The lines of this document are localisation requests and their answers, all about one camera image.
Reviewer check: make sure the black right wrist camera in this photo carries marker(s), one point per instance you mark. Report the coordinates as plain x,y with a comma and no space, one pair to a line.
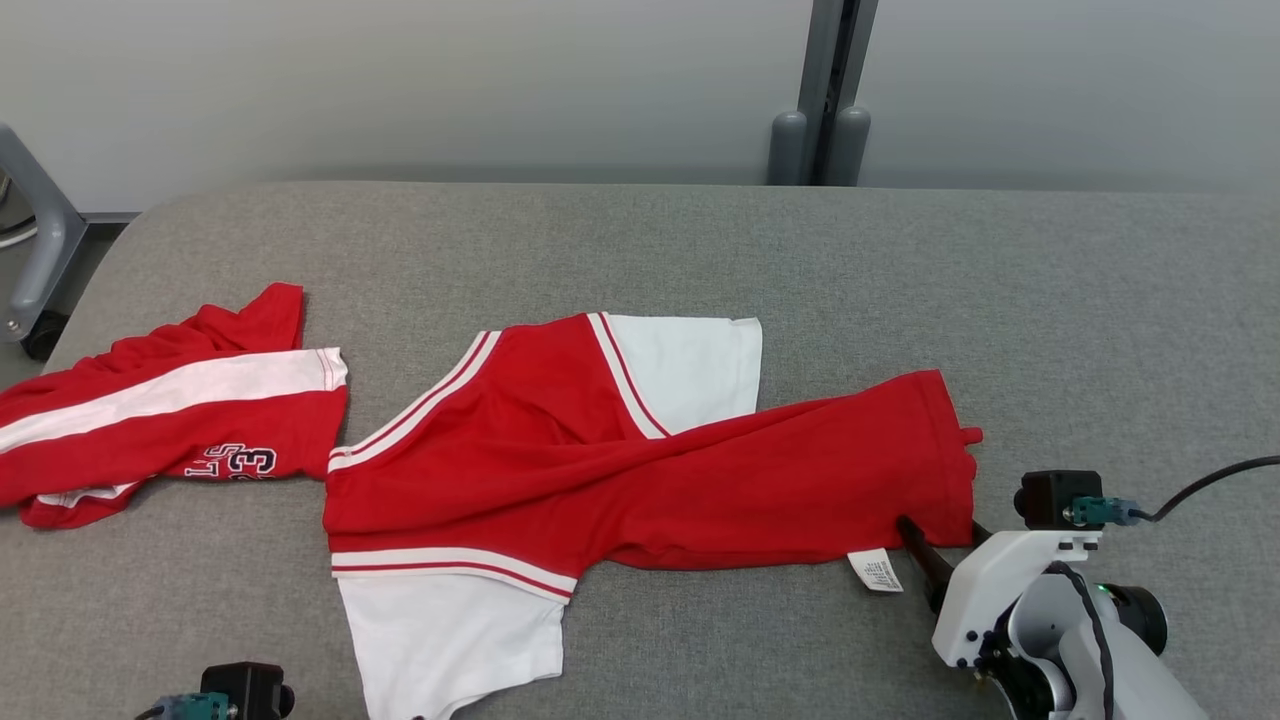
1045,497

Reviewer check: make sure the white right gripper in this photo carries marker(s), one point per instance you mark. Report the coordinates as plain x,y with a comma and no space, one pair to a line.
990,580

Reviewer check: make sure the teal right camera connector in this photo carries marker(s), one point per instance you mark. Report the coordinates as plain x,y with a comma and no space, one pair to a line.
1100,512

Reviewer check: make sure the red white striped shorts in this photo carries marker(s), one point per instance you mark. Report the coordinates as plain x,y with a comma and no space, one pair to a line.
150,440

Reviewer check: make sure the red white jersey shirt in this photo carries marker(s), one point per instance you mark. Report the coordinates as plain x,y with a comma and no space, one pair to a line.
600,470

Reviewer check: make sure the black caster wheel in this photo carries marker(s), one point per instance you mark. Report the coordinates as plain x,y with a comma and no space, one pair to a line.
45,335

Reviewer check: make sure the grey partition support leg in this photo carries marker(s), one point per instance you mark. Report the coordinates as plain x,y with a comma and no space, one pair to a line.
50,240

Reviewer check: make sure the teal left camera connector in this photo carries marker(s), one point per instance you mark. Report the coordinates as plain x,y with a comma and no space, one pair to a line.
195,708

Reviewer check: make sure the grey partition post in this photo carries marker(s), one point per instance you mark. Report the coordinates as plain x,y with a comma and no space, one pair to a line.
822,60

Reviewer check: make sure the grey rounded post foot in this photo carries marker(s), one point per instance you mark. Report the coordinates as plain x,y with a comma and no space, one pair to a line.
851,150
787,150

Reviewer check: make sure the teal camera connector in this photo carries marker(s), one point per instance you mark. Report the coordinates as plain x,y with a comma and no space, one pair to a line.
195,708
1100,512

